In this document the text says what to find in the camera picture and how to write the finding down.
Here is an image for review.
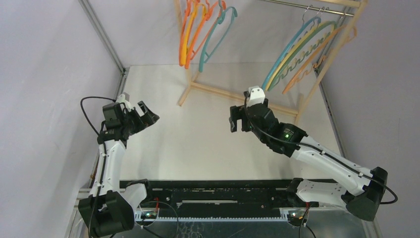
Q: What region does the yellow-orange plastic hanger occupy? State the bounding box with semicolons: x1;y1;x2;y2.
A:
183;0;208;69

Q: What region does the teal plastic hanger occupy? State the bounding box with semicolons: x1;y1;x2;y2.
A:
198;6;238;73

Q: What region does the aluminium frame post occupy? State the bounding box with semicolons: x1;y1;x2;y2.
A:
78;0;126;98
316;7;353;156

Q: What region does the circuit board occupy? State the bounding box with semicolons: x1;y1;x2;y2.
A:
137;211;159;221
287;211;308;227

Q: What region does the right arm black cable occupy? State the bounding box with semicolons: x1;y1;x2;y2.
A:
243;91;399;205

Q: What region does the light orange wavy hanger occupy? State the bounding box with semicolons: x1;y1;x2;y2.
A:
282;26;345;94

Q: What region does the metal hanging rod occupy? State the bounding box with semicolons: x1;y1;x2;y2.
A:
267;0;361;17

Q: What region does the left aluminium frame post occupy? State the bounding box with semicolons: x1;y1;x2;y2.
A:
78;0;126;98

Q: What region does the left circuit board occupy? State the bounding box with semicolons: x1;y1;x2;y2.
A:
137;211;159;221

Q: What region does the orange plastic hanger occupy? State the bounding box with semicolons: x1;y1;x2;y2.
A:
184;0;227;69
177;0;193;66

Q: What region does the pale green wavy hanger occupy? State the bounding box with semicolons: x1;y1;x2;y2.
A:
268;19;337;91

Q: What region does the pale yellow wavy hanger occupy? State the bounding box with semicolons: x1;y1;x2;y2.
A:
263;21;337;91

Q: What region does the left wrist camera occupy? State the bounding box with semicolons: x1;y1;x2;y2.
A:
116;92;132;108

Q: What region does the wooden clothes rack frame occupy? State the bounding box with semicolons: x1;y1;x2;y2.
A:
173;0;369;125

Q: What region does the right circuit board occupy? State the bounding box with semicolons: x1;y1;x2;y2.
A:
287;211;308;227

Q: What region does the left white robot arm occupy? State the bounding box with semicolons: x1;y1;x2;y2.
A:
78;99;159;238

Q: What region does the right aluminium frame post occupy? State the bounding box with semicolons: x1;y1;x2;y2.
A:
316;7;353;156

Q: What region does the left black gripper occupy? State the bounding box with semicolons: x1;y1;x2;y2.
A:
121;102;158;135

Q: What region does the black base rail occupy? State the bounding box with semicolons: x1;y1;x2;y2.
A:
90;178;345;219

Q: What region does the blue wavy hanger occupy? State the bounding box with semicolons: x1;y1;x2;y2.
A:
261;5;321;89

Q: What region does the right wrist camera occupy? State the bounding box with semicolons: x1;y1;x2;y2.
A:
246;86;265;107

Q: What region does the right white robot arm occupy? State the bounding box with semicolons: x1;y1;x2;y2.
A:
229;102;388;221

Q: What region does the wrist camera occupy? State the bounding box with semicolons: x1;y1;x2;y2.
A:
246;86;265;107
116;92;132;108

